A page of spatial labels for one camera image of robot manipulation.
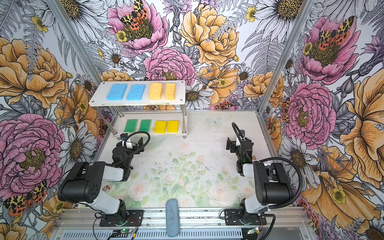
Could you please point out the green yellow sponge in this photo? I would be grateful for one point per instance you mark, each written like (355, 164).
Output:
(131, 126)
(145, 125)

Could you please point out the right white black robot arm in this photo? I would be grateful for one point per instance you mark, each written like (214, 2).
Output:
(272, 186)

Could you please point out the orange cellulose sponge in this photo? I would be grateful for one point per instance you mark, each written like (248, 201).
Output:
(170, 92)

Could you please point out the white two-tier metal shelf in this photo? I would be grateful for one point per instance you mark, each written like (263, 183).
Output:
(125, 111)

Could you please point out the green circuit board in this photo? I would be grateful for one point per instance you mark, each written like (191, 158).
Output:
(123, 233)

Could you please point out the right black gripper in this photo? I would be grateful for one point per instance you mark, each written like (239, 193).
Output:
(233, 145)

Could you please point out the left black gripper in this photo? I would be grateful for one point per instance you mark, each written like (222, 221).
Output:
(140, 143)

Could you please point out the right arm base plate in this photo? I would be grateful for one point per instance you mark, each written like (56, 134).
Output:
(234, 217)

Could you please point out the blue cellulose sponge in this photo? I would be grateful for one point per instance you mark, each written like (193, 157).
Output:
(136, 92)
(117, 92)

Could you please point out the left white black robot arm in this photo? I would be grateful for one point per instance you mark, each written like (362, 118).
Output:
(83, 183)

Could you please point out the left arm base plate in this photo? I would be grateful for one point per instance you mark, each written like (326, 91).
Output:
(132, 218)

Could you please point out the grey oval pad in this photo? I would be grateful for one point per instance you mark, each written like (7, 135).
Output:
(172, 218)

